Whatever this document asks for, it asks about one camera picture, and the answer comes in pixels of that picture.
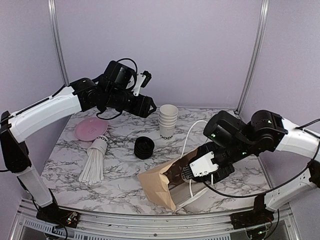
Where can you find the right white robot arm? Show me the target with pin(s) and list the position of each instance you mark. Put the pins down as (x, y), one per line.
(234, 140)

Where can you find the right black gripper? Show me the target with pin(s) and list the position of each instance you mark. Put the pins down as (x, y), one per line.
(216, 176)

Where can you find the stack of white cups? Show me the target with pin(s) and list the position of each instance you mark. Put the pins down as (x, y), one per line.
(168, 116)

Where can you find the stack of black lids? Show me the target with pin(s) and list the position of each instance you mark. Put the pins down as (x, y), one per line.
(143, 147)

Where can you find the brown paper bag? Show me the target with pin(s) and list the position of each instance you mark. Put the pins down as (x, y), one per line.
(163, 185)

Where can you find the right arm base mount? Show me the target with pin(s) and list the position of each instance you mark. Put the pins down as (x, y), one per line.
(258, 215)

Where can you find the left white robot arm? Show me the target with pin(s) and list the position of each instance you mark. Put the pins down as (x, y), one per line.
(117, 88)

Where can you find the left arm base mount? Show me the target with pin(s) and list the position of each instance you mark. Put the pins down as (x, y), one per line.
(56, 215)

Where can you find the aluminium frame post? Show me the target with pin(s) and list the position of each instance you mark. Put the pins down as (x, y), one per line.
(258, 42)
(57, 41)

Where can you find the aluminium front rail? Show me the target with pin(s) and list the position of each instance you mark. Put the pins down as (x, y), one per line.
(94, 225)

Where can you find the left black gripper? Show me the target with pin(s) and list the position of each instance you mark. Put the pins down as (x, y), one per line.
(141, 108)

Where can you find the pink plate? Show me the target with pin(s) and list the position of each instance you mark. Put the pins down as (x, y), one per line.
(90, 128)

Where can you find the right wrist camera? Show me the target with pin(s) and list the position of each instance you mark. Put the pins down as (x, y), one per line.
(200, 167)

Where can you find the right aluminium frame post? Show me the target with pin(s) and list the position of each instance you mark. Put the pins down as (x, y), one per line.
(258, 42)

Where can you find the left aluminium frame post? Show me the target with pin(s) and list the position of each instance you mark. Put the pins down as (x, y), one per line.
(57, 41)

